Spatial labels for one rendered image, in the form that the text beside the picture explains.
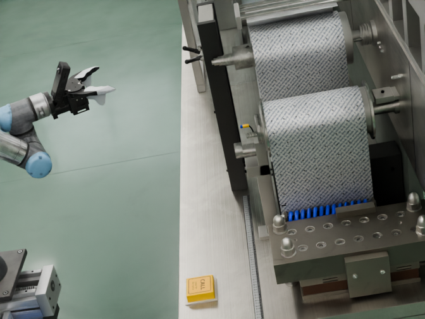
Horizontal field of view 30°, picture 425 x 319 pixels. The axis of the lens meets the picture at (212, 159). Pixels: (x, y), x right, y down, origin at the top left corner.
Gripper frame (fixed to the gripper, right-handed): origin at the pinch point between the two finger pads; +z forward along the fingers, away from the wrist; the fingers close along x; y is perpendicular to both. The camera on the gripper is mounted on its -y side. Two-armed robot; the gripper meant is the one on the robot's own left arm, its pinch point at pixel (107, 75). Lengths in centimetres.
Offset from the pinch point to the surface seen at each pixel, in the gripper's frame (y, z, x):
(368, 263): 9, 26, 100
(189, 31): 13, 40, -30
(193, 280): 22, -7, 71
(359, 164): -1, 38, 80
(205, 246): 26, 2, 58
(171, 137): 145, 61, -147
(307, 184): 3, 26, 75
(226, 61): -15.5, 23.6, 38.7
